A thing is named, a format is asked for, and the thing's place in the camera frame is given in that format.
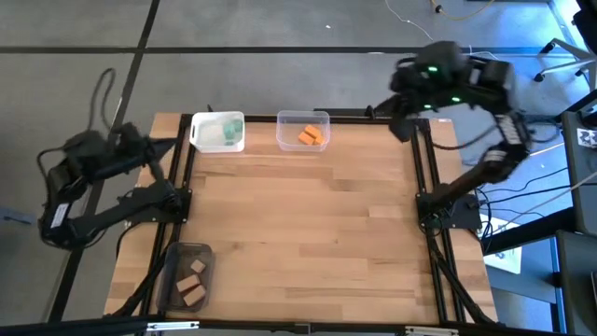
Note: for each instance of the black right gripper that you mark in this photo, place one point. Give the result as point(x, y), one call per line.
point(415, 95)

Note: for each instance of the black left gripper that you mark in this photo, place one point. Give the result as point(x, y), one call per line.
point(130, 144)

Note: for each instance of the long teal block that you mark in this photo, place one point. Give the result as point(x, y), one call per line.
point(228, 131)

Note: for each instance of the small wooden square block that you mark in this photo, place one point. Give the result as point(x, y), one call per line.
point(198, 266)

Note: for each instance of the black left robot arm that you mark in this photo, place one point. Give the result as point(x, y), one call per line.
point(116, 214)

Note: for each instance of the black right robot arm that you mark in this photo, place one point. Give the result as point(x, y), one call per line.
point(506, 135)

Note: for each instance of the white plastic bin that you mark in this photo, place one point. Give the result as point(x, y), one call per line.
point(210, 133)

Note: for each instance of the dark smoked plastic bin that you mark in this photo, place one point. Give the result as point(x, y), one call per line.
point(177, 261)

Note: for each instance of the clear plastic bin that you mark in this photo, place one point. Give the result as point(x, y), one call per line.
point(289, 128)

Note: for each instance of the black diagonal beam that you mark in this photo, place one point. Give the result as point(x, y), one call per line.
point(527, 232)

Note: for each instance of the white paper sheet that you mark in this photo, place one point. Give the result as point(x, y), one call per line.
point(506, 259)

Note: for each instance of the office chair with grey base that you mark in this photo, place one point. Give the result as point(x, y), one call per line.
point(566, 46)

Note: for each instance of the black white marker tag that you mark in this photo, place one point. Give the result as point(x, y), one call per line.
point(587, 137)

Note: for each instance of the grey cabinet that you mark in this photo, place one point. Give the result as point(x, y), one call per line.
point(576, 186)
point(578, 280)

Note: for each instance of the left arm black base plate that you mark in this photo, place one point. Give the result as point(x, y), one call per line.
point(154, 218)

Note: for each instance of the black aluminium table frame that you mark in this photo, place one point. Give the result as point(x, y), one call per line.
point(261, 119)

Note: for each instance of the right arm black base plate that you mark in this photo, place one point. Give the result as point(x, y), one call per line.
point(466, 217)

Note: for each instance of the silver metal bracket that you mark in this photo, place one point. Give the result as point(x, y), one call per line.
point(172, 325)
point(431, 331)

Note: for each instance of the black table edge rail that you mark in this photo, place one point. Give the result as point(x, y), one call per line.
point(93, 325)

